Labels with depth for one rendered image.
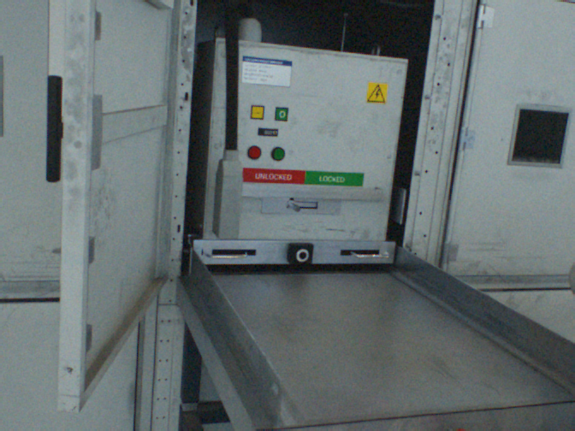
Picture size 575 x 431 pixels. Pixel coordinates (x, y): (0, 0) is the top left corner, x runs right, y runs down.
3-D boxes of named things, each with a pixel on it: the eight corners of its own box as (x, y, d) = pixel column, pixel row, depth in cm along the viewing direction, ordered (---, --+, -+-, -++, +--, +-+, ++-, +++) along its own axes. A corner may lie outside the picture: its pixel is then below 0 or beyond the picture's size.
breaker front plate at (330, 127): (385, 246, 169) (408, 61, 159) (204, 245, 153) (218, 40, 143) (382, 245, 170) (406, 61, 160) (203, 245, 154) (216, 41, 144)
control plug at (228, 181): (239, 239, 144) (245, 162, 141) (217, 239, 143) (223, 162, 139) (231, 231, 152) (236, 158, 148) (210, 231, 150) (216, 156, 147)
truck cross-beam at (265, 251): (393, 263, 170) (395, 241, 169) (192, 264, 153) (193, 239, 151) (384, 258, 175) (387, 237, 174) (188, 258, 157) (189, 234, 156)
